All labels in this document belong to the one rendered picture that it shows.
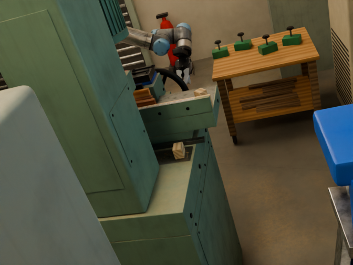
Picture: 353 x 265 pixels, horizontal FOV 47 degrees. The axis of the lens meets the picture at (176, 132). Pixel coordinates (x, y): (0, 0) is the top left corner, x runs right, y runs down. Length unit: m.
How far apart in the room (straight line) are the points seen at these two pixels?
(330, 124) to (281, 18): 2.78
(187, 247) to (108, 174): 0.32
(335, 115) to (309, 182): 1.71
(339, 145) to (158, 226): 0.68
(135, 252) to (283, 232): 1.02
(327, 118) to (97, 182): 0.67
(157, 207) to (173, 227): 0.07
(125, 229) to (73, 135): 0.33
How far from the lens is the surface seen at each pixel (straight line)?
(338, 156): 0.60
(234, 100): 3.00
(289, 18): 3.43
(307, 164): 2.52
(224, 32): 4.40
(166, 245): 1.23
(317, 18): 3.47
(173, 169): 1.30
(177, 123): 1.39
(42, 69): 1.00
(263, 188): 2.39
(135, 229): 1.21
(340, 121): 0.68
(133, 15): 4.37
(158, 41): 1.84
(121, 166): 1.08
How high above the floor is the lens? 1.52
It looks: 29 degrees down
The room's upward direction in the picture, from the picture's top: 18 degrees counter-clockwise
